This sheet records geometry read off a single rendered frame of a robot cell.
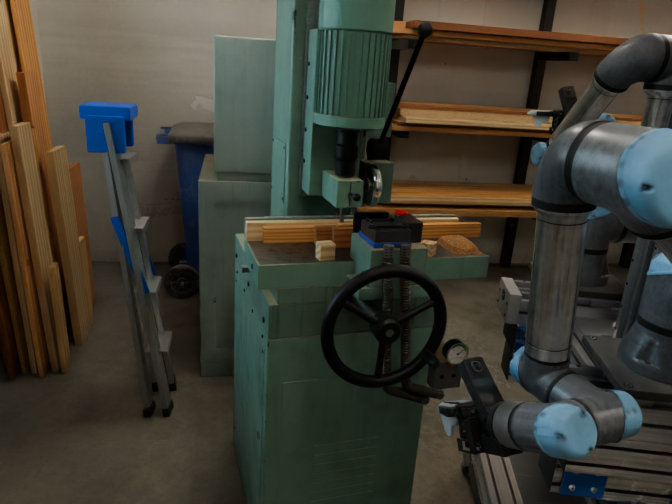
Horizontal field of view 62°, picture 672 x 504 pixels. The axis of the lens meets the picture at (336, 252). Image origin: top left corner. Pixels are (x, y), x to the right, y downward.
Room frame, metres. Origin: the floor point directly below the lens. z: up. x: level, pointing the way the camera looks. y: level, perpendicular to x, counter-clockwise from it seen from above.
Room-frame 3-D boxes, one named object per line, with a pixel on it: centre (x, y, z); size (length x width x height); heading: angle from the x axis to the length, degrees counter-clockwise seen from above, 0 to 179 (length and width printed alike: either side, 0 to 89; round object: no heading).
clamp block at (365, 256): (1.26, -0.12, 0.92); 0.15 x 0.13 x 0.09; 109
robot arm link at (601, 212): (1.50, -0.69, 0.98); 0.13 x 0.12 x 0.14; 101
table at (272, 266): (1.34, -0.09, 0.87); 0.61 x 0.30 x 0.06; 109
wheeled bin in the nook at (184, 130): (3.23, 0.72, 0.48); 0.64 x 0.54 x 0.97; 104
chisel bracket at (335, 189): (1.44, 0.00, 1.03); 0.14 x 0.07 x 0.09; 19
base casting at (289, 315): (1.54, 0.03, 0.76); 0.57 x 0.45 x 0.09; 19
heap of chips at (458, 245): (1.43, -0.32, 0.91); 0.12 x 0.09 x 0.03; 19
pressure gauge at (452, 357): (1.30, -0.32, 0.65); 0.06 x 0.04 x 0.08; 109
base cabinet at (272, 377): (1.53, 0.03, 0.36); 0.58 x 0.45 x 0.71; 19
